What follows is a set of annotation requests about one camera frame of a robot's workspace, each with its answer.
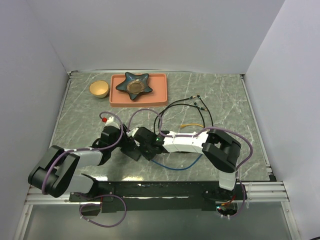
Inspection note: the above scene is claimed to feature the black network switch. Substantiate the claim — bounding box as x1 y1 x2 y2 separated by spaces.
120 140 141 162

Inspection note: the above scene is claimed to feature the blue ethernet cable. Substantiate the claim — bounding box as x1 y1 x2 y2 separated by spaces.
150 153 204 172

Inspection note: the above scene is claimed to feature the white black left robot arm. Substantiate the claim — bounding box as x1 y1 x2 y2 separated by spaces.
27 123 128 201

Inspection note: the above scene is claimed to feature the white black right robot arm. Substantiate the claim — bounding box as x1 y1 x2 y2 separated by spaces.
126 127 241 200

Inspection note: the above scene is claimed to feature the yellow wooden bowl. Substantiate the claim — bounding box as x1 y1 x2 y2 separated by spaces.
89 80 110 99

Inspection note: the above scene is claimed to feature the salmon pink tray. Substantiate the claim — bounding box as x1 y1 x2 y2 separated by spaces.
109 73 168 108

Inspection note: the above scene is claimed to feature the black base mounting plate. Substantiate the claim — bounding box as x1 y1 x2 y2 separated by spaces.
69 181 248 213

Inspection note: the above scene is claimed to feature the blue star-shaped dish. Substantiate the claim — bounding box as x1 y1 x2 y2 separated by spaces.
115 72 153 101

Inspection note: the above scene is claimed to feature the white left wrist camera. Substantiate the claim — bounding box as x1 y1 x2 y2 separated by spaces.
101 116 120 129

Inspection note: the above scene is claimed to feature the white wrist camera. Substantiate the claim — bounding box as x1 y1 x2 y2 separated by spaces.
126 127 139 140
101 116 120 129

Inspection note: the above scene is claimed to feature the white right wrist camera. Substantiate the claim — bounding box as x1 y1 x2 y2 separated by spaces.
126 127 139 140

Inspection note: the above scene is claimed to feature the black coaxial cable bundle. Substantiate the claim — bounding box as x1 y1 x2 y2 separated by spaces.
153 94 215 137

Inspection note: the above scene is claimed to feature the aluminium frame rail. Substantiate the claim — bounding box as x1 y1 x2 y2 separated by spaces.
25 182 290 205

